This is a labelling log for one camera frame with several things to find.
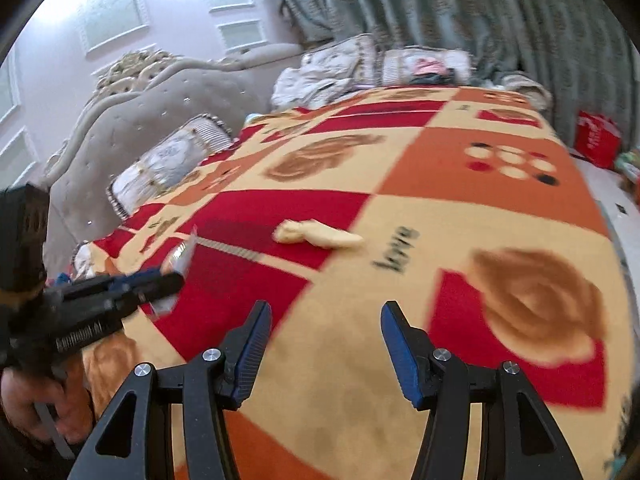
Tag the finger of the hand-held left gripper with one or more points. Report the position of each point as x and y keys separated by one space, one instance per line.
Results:
x=160 y=287
x=135 y=280

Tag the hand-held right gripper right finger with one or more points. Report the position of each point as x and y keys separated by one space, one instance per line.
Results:
x=400 y=355

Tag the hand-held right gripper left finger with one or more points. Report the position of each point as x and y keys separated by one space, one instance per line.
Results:
x=255 y=350

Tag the clear silver wrapper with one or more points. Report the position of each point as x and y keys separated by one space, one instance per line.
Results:
x=180 y=255

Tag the pale yellow wrapper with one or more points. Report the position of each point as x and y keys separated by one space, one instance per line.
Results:
x=320 y=235

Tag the person's left forearm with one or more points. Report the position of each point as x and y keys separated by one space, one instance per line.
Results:
x=20 y=460

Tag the person's left hand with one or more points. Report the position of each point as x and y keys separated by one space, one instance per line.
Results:
x=30 y=400

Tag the pile of small cloths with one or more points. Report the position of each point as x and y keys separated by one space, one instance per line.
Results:
x=82 y=260

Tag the orange red printed blanket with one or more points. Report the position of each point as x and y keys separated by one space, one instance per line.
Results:
x=350 y=410

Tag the striped floral bolster pillow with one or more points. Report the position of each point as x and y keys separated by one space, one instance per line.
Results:
x=165 y=165

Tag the beige tufted headboard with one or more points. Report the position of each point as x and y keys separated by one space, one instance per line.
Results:
x=150 y=110

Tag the white crumpled duvet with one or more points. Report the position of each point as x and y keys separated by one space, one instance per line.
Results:
x=305 y=87

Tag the dark cloth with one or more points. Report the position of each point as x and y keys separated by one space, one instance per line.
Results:
x=435 y=79

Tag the long floral pillow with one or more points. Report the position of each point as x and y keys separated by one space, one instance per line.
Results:
x=400 y=67

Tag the square tasselled floral pillow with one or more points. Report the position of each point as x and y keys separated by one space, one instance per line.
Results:
x=340 y=60

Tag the pink cloth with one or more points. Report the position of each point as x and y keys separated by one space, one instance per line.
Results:
x=430 y=66

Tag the red paper shopping bag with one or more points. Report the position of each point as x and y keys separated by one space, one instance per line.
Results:
x=595 y=137

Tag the green snack bag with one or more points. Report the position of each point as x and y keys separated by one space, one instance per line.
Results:
x=627 y=167

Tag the beige lace-trimmed cushion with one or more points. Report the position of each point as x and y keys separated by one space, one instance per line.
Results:
x=525 y=87

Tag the green patterned curtain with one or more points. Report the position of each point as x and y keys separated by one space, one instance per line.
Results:
x=450 y=5

